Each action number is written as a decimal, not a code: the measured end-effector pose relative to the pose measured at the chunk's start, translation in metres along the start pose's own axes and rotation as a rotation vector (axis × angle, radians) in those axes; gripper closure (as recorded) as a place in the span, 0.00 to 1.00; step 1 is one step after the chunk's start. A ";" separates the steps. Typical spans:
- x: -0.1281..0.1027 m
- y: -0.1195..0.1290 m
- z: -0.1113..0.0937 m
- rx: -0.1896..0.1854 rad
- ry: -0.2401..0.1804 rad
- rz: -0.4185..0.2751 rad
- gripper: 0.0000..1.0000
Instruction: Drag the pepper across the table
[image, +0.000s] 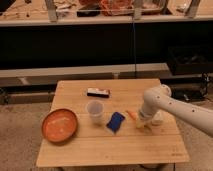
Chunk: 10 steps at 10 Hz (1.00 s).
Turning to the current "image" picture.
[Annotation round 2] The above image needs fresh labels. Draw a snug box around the wooden table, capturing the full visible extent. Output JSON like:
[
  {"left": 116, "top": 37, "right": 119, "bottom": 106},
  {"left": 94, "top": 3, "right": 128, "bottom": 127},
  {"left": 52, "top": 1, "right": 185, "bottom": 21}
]
[{"left": 36, "top": 79, "right": 189, "bottom": 167}]

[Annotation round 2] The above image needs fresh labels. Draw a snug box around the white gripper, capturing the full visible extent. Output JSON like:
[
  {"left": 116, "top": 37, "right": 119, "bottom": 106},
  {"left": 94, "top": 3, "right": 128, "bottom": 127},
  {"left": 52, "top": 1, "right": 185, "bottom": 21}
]
[{"left": 135, "top": 111, "right": 163, "bottom": 129}]

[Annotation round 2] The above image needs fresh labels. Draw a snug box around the orange pepper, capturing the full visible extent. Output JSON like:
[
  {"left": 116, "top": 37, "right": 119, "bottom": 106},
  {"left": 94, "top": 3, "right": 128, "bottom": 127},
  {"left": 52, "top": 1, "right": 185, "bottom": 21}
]
[{"left": 126, "top": 110, "right": 137, "bottom": 120}]

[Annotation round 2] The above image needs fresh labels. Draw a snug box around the orange cloth on shelf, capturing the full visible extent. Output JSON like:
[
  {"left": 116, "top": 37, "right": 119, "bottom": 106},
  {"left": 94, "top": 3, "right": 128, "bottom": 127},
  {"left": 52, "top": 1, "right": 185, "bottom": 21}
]
[{"left": 100, "top": 0, "right": 133, "bottom": 16}]

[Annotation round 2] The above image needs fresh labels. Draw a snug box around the black vertical cable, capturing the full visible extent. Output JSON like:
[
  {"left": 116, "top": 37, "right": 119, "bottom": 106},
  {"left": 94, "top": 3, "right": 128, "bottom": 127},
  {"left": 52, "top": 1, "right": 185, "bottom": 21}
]
[{"left": 132, "top": 15, "right": 138, "bottom": 80}]

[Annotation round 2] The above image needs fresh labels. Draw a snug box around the blue sponge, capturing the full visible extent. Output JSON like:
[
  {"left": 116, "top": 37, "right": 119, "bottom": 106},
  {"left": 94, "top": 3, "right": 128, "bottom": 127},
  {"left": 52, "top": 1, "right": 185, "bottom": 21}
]
[{"left": 106, "top": 112, "right": 125, "bottom": 133}]

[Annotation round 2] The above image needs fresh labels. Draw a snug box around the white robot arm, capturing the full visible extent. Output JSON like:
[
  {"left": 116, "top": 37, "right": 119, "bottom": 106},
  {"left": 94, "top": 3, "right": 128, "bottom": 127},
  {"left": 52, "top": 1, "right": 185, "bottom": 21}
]
[{"left": 138, "top": 84, "right": 213, "bottom": 137}]

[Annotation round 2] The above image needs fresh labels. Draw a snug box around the clear plastic cup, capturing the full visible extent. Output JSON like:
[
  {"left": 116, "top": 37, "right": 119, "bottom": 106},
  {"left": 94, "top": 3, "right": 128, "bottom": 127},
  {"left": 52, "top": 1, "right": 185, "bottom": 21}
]
[{"left": 86, "top": 100, "right": 104, "bottom": 125}]

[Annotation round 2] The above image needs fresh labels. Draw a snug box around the black bin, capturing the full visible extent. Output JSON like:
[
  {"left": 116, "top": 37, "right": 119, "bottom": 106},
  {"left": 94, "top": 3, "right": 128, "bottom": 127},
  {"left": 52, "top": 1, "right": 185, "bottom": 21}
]
[{"left": 166, "top": 45, "right": 213, "bottom": 75}]

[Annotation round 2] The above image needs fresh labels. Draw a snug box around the orange bowl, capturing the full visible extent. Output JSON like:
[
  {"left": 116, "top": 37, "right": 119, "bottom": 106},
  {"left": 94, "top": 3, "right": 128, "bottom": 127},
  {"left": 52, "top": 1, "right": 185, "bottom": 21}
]
[{"left": 41, "top": 109, "right": 78, "bottom": 143}]

